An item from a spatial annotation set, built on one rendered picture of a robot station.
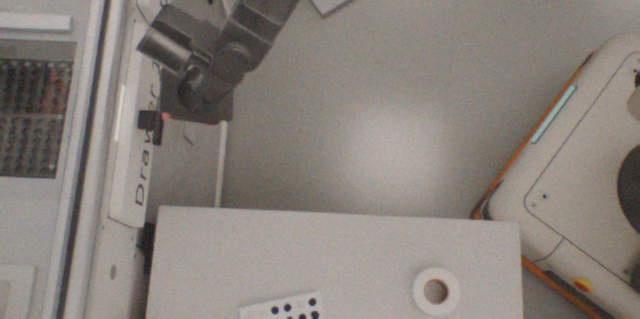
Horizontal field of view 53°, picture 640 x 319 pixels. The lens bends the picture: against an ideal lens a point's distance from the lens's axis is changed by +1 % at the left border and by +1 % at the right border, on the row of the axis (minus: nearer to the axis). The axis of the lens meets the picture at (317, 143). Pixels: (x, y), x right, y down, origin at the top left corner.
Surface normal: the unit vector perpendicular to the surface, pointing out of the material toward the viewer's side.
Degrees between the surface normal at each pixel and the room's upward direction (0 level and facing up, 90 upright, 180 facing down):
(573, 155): 0
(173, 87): 28
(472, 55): 0
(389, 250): 0
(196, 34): 42
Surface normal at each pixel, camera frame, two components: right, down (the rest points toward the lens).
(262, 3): -0.11, 0.52
